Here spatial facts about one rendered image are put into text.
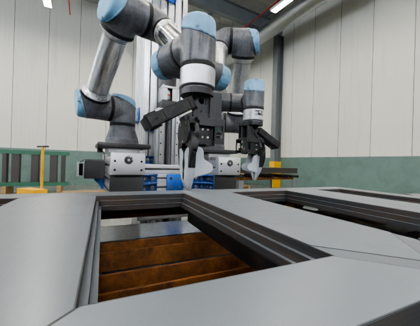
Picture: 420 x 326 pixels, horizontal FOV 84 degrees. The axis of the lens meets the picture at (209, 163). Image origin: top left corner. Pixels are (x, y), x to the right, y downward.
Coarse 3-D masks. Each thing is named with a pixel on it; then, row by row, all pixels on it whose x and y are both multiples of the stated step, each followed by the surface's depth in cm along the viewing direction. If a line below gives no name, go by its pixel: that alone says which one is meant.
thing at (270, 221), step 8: (256, 216) 47; (264, 216) 47; (272, 216) 47; (280, 216) 47; (288, 216) 48; (296, 216) 48; (304, 216) 48; (312, 216) 48; (320, 216) 49; (264, 224) 40; (272, 224) 41; (280, 224) 41; (288, 224) 41; (296, 224) 41
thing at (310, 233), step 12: (276, 228) 38; (288, 228) 38; (300, 228) 39; (312, 228) 39; (324, 228) 39; (336, 228) 39; (348, 228) 39; (360, 228) 40; (372, 228) 40; (300, 240) 33; (312, 240) 33; (324, 240) 33
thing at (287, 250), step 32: (256, 192) 91; (288, 192) 96; (352, 192) 106; (96, 224) 46; (224, 224) 50; (256, 224) 41; (416, 224) 56; (96, 256) 32; (288, 256) 33; (320, 256) 29; (352, 256) 27; (384, 256) 28; (96, 288) 24; (384, 320) 16; (416, 320) 18
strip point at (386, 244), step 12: (336, 240) 33; (348, 240) 33; (360, 240) 33; (372, 240) 33; (384, 240) 34; (396, 240) 34; (360, 252) 29; (372, 252) 29; (384, 252) 29; (396, 252) 29; (408, 252) 29
